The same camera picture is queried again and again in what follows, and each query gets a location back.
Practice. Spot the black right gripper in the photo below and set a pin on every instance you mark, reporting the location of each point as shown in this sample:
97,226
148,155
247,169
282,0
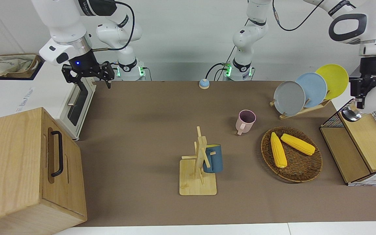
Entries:
88,72

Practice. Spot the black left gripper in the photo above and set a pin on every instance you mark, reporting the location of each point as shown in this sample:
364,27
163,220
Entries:
361,85

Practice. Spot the pink mug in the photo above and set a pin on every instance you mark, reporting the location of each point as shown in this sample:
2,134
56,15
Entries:
244,125

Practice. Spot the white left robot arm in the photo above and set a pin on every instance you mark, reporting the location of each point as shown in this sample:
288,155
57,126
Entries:
370,23

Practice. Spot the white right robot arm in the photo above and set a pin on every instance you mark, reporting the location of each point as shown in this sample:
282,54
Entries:
64,23

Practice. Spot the yellow plate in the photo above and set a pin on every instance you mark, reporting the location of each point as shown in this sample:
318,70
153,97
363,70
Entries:
335,78

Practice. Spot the white toaster oven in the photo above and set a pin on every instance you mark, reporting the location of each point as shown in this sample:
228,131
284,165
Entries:
54,94

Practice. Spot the light blue plate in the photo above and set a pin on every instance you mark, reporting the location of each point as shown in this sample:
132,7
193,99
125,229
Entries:
313,88

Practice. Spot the wooden plate rack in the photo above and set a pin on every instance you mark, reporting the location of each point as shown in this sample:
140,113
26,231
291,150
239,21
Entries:
308,110

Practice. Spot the grey plate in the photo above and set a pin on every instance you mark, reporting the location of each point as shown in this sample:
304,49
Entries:
289,98

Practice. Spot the yellow corn cob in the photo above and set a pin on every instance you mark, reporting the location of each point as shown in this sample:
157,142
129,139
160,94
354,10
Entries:
297,144
278,150

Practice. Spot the tan box with paper bags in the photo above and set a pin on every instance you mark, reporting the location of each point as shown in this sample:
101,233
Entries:
8,65

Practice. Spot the brown table mat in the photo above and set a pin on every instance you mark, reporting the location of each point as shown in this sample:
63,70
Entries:
142,147

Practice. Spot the brown wicker basket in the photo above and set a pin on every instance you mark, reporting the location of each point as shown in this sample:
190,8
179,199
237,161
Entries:
299,169

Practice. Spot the small blue bell button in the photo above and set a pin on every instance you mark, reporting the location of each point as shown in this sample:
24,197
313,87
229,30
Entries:
204,84

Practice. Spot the light wooden drawer cabinet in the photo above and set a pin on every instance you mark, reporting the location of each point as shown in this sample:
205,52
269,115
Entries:
15,169

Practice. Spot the dark blue mug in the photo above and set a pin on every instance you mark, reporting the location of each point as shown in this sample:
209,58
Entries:
214,160

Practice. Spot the wooden mug tree stand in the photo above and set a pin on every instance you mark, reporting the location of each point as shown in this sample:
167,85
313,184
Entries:
197,186

